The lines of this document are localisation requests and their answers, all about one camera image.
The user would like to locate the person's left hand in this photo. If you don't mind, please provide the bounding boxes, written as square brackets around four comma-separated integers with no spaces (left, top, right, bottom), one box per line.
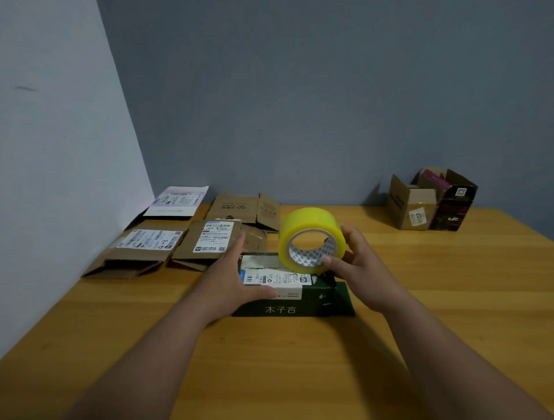
[190,231,278,323]

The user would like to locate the person's right hand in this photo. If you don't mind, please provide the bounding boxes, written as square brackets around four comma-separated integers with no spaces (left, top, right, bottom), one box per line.
[320,224,410,314]

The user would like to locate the brown carton with label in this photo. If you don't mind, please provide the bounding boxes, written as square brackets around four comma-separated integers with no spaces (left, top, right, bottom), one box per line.
[170,219,269,272]

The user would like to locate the green box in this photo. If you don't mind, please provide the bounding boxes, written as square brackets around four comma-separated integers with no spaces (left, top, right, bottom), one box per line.
[230,253,357,318]

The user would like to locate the plain brown carton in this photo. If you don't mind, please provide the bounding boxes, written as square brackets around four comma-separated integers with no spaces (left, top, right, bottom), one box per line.
[204,193,281,234]

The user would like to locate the small brown cardboard box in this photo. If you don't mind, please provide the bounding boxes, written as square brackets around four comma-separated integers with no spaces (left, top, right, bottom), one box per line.
[386,174,439,231]

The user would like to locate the yellow tape roll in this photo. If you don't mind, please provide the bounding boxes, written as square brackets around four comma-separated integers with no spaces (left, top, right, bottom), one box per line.
[278,207,347,276]

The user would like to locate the black box white label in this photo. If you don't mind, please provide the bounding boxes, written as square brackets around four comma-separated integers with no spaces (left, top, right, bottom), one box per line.
[124,186,210,233]

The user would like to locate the pink and black carton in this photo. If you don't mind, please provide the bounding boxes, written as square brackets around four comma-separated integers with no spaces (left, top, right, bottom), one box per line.
[417,167,479,232]

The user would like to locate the person's left forearm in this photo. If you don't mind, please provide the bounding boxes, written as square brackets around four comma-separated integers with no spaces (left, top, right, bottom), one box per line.
[62,302,215,420]

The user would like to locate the person's right forearm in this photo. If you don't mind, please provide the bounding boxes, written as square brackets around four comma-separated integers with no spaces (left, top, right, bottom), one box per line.
[383,292,554,420]

